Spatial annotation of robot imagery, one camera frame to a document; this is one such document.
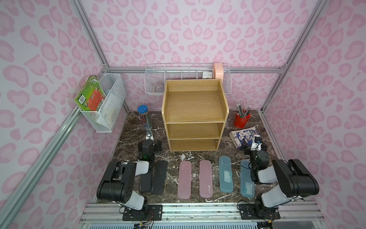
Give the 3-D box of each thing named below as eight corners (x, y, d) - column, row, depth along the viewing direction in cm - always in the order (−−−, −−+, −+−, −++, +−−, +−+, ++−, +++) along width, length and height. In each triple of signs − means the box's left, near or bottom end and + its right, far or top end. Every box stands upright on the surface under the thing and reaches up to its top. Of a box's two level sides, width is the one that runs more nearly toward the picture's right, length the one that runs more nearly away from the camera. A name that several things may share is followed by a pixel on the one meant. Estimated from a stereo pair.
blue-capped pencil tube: (143, 130, 110) (136, 111, 95) (145, 123, 115) (138, 104, 99) (152, 130, 110) (146, 111, 95) (153, 123, 115) (148, 104, 99)
